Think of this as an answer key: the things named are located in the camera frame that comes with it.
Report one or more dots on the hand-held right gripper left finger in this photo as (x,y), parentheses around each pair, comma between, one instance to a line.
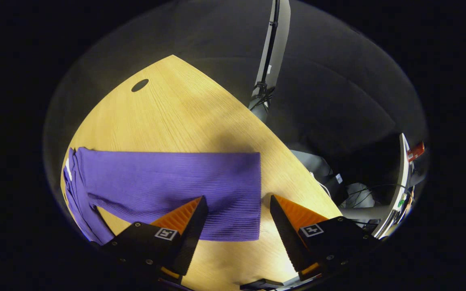
(192,238)

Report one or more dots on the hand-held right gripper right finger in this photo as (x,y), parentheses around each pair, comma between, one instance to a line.
(287,238)

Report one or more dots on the purple knit shirt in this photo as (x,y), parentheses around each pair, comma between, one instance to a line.
(168,178)

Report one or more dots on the white crumpled plastic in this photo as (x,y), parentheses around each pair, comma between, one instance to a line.
(358,194)

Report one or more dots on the white desk board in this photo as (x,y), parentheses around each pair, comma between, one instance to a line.
(403,178)

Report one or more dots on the small red device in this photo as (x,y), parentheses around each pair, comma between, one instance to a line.
(416,151)

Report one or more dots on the white frame pole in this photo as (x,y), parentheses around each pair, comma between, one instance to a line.
(282,28)

